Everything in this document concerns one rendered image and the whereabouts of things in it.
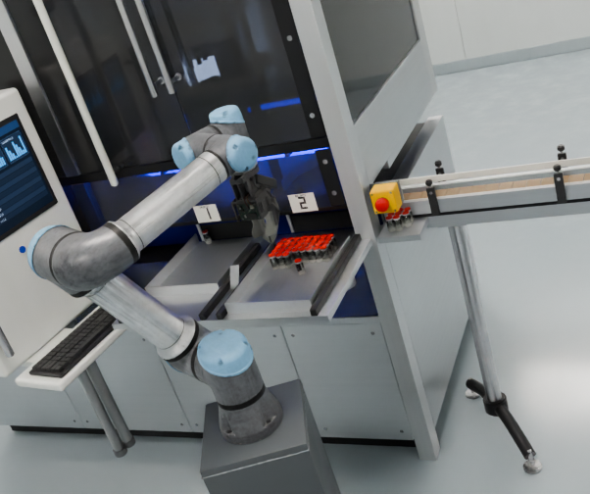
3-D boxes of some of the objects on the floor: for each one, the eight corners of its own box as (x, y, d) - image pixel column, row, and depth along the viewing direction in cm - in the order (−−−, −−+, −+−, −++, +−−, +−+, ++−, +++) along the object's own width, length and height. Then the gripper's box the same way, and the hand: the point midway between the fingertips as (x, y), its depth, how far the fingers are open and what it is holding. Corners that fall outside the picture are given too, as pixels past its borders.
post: (423, 446, 272) (237, -218, 184) (440, 447, 269) (259, -226, 181) (419, 460, 267) (225, -217, 178) (436, 461, 264) (248, -225, 176)
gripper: (219, 179, 183) (246, 257, 192) (251, 175, 179) (278, 254, 188) (233, 165, 190) (260, 239, 199) (266, 160, 186) (290, 236, 195)
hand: (271, 236), depth 195 cm, fingers closed
